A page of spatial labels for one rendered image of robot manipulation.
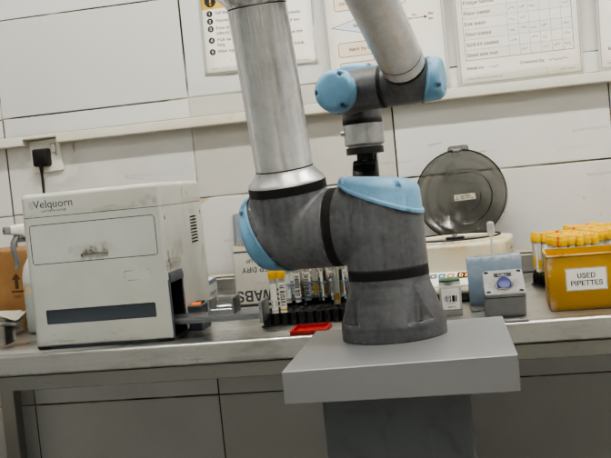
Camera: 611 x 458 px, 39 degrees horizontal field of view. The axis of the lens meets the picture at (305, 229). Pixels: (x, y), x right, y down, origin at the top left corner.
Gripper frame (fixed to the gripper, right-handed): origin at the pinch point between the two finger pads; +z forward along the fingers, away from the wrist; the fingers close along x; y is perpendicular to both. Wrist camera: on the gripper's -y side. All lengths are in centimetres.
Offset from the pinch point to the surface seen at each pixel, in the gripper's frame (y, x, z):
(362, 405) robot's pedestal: -48, -2, 16
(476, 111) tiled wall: 58, -22, -27
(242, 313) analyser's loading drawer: -5.1, 25.1, 8.7
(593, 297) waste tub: -3.2, -38.3, 10.7
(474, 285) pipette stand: 4.0, -17.9, 8.1
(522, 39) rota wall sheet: 57, -34, -43
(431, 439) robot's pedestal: -48, -11, 21
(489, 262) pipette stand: 4.2, -21.1, 3.9
